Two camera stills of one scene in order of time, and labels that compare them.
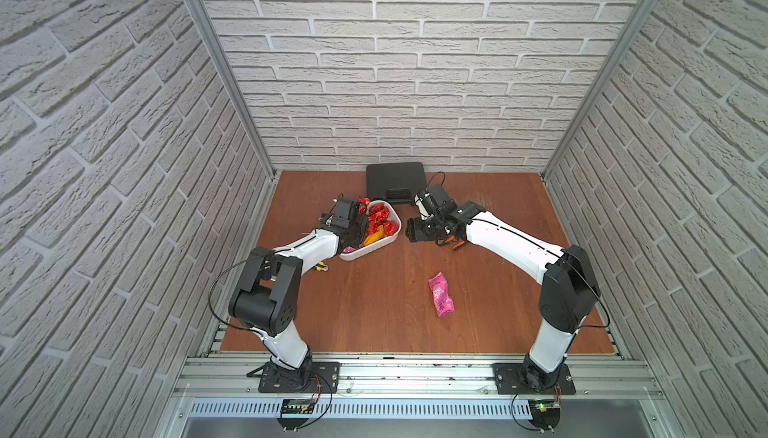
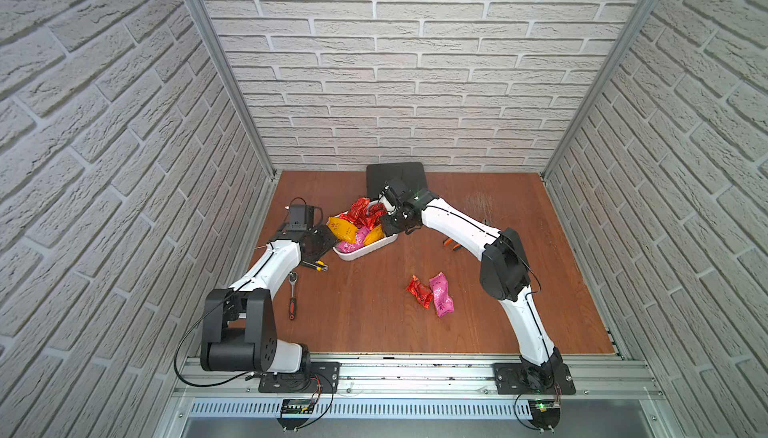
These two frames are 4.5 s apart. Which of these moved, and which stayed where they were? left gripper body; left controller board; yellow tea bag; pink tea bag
Moved: left gripper body
Stayed: pink tea bag; yellow tea bag; left controller board
